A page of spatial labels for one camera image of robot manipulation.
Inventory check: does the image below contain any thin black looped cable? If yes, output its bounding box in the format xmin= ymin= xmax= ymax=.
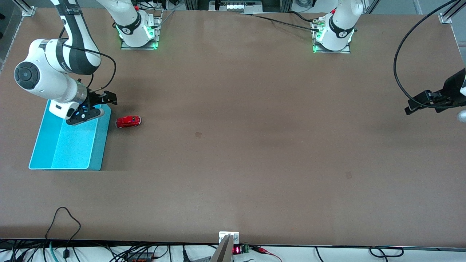
xmin=45 ymin=207 xmax=81 ymax=259

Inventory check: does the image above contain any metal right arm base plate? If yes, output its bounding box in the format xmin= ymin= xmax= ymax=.
xmin=121 ymin=10 xmax=163 ymax=50

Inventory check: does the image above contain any blue plastic box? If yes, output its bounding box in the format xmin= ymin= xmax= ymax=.
xmin=28 ymin=100 xmax=112 ymax=171

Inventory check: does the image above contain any black coiled cable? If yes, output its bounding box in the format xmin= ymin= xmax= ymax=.
xmin=369 ymin=246 xmax=404 ymax=258

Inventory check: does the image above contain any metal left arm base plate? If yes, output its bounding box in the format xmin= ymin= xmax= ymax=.
xmin=312 ymin=15 xmax=351 ymax=54

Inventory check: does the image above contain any grey metal mount bar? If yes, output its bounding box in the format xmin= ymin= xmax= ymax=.
xmin=210 ymin=235 xmax=234 ymax=262

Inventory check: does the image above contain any orange grey connector box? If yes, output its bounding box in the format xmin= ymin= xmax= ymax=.
xmin=126 ymin=252 xmax=153 ymax=262

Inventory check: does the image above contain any white lit device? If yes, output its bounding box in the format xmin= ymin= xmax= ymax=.
xmin=226 ymin=2 xmax=263 ymax=14

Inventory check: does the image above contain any red clip lead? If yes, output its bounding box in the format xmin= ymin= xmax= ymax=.
xmin=251 ymin=246 xmax=283 ymax=262

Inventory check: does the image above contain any white table edge bracket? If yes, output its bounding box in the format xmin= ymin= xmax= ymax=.
xmin=219 ymin=231 xmax=240 ymax=244

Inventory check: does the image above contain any red beetle toy car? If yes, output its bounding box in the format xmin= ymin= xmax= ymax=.
xmin=115 ymin=115 xmax=142 ymax=129

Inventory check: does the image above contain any black cable across table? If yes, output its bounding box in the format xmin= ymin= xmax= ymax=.
xmin=251 ymin=14 xmax=321 ymax=31

